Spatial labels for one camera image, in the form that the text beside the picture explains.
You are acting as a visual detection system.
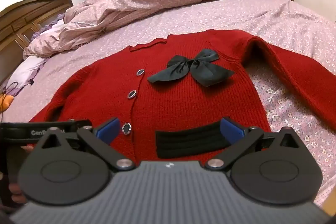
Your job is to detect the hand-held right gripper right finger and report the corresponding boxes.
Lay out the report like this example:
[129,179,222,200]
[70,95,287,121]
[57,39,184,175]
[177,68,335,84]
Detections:
[205,117,302,171]

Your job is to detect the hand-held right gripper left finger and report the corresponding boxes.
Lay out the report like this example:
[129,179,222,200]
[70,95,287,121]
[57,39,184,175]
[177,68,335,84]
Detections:
[35,117,136,171]

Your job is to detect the thin black cable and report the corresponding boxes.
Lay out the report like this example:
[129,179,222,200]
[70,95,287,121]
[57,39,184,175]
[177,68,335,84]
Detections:
[1,81,19,96]

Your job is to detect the person's left hand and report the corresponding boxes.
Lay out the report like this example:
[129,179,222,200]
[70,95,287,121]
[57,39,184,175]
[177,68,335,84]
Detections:
[7,145,36,208]

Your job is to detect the pink floral duvet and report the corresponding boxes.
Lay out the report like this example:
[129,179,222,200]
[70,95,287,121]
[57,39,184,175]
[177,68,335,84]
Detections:
[23,0,279,59]

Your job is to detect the orange plush toy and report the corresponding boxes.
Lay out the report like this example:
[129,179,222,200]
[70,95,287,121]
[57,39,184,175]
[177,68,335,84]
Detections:
[0,93,14,113]

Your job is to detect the pink floral bed sheet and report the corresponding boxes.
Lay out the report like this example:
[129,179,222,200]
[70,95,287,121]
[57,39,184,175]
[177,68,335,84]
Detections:
[0,0,336,214]

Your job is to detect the red knit cardigan black bow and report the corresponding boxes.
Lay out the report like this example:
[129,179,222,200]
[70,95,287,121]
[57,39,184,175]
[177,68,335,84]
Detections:
[28,29,336,161]

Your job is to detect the dark wooden headboard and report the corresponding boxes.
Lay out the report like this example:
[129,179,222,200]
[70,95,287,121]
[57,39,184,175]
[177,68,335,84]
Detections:
[0,0,74,88]

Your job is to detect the lilac ruffled pillow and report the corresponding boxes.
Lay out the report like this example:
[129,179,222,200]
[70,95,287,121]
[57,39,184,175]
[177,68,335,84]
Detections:
[5,12,66,97]

